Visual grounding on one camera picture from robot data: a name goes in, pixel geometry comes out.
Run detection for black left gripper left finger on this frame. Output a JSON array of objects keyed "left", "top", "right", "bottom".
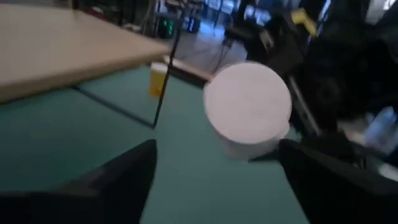
[{"left": 58, "top": 139, "right": 158, "bottom": 224}]

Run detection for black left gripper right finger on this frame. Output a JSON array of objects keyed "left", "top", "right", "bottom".
[{"left": 248, "top": 139, "right": 398, "bottom": 224}]

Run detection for orange pill vial white cap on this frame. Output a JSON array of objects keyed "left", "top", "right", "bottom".
[{"left": 149, "top": 62, "right": 169, "bottom": 97}]

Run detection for white Trader Joe's melatonin bottle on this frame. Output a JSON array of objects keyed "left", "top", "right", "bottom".
[{"left": 202, "top": 61, "right": 293, "bottom": 159}]

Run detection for black computer green lights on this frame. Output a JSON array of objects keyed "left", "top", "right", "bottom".
[{"left": 157, "top": 17, "right": 177, "bottom": 39}]

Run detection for black computer blue lights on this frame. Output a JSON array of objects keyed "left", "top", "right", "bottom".
[{"left": 182, "top": 14, "right": 200, "bottom": 34}]

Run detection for wooden shelf black metal frame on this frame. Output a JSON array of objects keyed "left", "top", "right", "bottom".
[{"left": 0, "top": 2, "right": 183, "bottom": 130}]

